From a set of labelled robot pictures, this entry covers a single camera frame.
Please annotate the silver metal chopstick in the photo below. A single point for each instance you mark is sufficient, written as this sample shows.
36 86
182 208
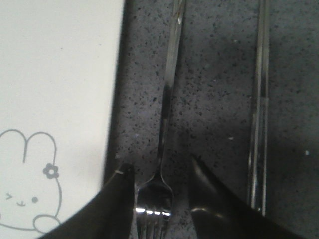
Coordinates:
254 143
264 102

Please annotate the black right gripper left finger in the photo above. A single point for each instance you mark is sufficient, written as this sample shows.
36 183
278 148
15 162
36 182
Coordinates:
108 215

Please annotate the cream rabbit serving tray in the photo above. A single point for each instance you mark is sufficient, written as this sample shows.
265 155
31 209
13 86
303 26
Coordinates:
58 63

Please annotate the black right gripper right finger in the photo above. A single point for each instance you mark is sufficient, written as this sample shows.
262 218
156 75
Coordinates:
217 213

